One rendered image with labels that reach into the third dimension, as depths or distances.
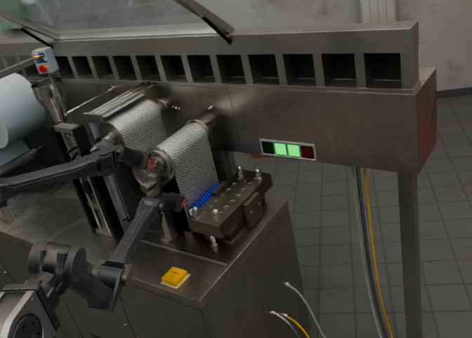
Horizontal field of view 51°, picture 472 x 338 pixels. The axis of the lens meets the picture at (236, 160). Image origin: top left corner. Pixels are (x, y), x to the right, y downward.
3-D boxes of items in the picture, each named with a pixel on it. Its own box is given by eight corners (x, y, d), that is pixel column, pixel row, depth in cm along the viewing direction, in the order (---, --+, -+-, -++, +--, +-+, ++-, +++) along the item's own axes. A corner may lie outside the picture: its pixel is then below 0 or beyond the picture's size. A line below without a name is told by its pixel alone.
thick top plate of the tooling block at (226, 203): (189, 230, 200) (186, 218, 197) (242, 180, 227) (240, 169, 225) (222, 239, 191) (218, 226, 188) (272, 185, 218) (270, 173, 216)
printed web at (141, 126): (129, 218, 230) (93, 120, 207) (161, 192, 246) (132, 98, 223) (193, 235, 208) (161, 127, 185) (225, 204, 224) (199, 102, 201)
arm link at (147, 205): (125, 276, 143) (89, 270, 145) (126, 291, 146) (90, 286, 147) (167, 197, 181) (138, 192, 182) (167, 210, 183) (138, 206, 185)
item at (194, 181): (186, 213, 203) (174, 175, 195) (218, 184, 219) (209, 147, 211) (187, 213, 203) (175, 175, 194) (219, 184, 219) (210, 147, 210)
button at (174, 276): (162, 282, 186) (161, 277, 185) (174, 270, 191) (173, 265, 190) (176, 287, 182) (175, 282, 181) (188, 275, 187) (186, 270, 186)
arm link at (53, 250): (60, 299, 107) (37, 295, 108) (81, 267, 116) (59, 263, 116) (55, 266, 103) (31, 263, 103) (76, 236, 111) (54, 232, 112)
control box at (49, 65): (37, 76, 210) (28, 53, 206) (46, 70, 216) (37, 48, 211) (50, 74, 208) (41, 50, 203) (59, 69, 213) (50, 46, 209)
